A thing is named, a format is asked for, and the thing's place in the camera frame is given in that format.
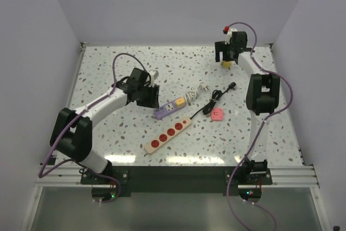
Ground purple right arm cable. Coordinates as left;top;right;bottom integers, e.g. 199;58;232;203
225;21;295;231

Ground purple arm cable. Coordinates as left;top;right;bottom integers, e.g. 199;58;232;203
225;21;295;231
37;52;148;179

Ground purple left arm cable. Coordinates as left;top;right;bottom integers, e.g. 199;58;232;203
37;52;148;179

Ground beige red power strip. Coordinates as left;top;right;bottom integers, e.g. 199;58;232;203
144;117;192;154

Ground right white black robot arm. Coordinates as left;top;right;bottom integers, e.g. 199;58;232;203
215;27;281;184

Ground orange yellow charger plug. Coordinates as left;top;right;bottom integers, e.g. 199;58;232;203
175;97;186;108

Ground purple power strip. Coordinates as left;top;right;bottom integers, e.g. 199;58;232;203
154;99;187;120

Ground white coiled power cord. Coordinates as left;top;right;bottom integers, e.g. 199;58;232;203
184;82;209;104

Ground pink square adapter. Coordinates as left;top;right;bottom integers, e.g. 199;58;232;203
210;108;224;121

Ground black power cord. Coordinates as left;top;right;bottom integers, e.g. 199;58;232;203
189;82;239;120

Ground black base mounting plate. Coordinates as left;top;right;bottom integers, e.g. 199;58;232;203
80;166;274;197

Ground olive yellow charger plug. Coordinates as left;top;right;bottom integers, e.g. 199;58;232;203
221;61;232;69

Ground aluminium front frame rail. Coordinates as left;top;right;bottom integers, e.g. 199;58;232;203
35;166;319;188

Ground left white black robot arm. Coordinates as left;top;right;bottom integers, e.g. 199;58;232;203
50;68;159;183

